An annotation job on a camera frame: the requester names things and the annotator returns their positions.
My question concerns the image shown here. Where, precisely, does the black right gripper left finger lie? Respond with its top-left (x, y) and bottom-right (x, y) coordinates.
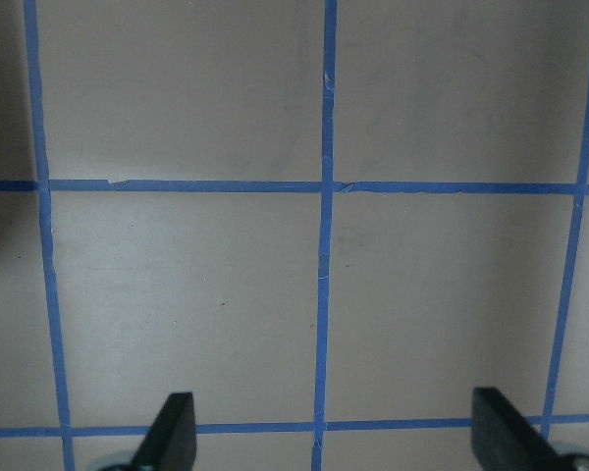
top-left (90, 391), bottom-right (198, 471)

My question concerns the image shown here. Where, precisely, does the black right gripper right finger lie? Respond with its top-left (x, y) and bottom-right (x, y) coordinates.
top-left (471, 387), bottom-right (589, 471)

